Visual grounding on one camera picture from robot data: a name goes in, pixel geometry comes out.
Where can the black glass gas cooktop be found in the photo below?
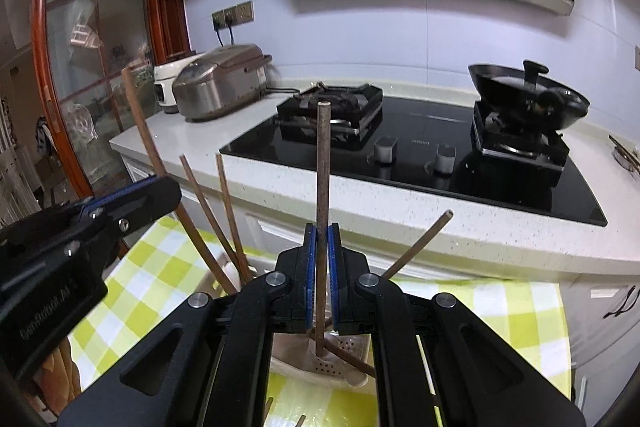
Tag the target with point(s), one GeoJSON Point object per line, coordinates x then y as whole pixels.
{"type": "Point", "coordinates": [425, 127]}

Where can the yellow checkered tablecloth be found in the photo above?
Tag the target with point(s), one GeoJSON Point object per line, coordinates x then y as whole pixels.
{"type": "Point", "coordinates": [500, 307]}

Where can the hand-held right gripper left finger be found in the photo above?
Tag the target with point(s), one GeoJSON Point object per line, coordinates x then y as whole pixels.
{"type": "Point", "coordinates": [311, 279]}

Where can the black wok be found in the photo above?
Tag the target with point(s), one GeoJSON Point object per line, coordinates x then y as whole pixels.
{"type": "Point", "coordinates": [565, 107]}

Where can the grey stove knob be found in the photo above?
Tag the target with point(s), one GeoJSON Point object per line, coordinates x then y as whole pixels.
{"type": "Point", "coordinates": [386, 151]}
{"type": "Point", "coordinates": [445, 158]}

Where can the black burner grate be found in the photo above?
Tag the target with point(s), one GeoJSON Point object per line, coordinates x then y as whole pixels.
{"type": "Point", "coordinates": [520, 147]}
{"type": "Point", "coordinates": [345, 112]}

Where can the wooden glass door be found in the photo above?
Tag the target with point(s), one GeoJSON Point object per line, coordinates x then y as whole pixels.
{"type": "Point", "coordinates": [100, 57]}

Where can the brown wooden chopstick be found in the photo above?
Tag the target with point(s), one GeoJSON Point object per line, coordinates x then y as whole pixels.
{"type": "Point", "coordinates": [205, 202]}
{"type": "Point", "coordinates": [268, 412]}
{"type": "Point", "coordinates": [425, 239]}
{"type": "Point", "coordinates": [300, 421]}
{"type": "Point", "coordinates": [352, 361]}
{"type": "Point", "coordinates": [142, 127]}
{"type": "Point", "coordinates": [323, 167]}
{"type": "Point", "coordinates": [231, 207]}

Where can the beige plastic utensil basket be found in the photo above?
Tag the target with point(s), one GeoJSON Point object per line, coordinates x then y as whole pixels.
{"type": "Point", "coordinates": [332, 359]}

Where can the silver rice cooker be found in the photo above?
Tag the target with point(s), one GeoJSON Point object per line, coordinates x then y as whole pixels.
{"type": "Point", "coordinates": [220, 82]}

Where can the small white cooker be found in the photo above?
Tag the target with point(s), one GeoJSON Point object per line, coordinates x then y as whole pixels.
{"type": "Point", "coordinates": [164, 87]}

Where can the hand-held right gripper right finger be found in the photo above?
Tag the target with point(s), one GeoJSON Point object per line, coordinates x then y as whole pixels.
{"type": "Point", "coordinates": [334, 279]}

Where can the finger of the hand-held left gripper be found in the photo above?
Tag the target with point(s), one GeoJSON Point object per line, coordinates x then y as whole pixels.
{"type": "Point", "coordinates": [145, 202]}

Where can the metal bowl with chopsticks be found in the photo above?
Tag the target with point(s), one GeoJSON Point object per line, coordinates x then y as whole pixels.
{"type": "Point", "coordinates": [625, 152]}

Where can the white base cabinet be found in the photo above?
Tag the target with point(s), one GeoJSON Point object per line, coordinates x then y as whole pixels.
{"type": "Point", "coordinates": [605, 307]}

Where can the wall outlet panel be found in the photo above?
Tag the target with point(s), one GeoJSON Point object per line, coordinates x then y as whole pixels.
{"type": "Point", "coordinates": [232, 14]}

